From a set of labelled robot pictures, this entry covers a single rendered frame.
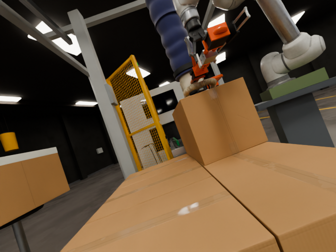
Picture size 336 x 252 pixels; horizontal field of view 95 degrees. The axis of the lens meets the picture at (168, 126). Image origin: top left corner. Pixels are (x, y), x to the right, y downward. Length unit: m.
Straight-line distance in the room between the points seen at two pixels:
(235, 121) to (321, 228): 0.65
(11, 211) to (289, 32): 2.14
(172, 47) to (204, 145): 0.76
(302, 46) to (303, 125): 0.56
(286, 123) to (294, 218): 1.12
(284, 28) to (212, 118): 0.83
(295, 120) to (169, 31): 1.15
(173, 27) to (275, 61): 0.82
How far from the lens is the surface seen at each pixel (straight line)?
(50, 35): 3.96
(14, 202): 1.47
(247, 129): 1.00
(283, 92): 1.41
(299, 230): 0.42
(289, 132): 1.51
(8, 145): 8.69
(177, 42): 1.27
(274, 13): 1.44
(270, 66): 1.55
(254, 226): 0.42
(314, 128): 1.55
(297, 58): 1.50
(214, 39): 0.67
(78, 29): 3.00
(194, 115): 0.89
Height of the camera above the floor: 0.79
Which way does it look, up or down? 2 degrees up
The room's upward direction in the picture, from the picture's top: 20 degrees counter-clockwise
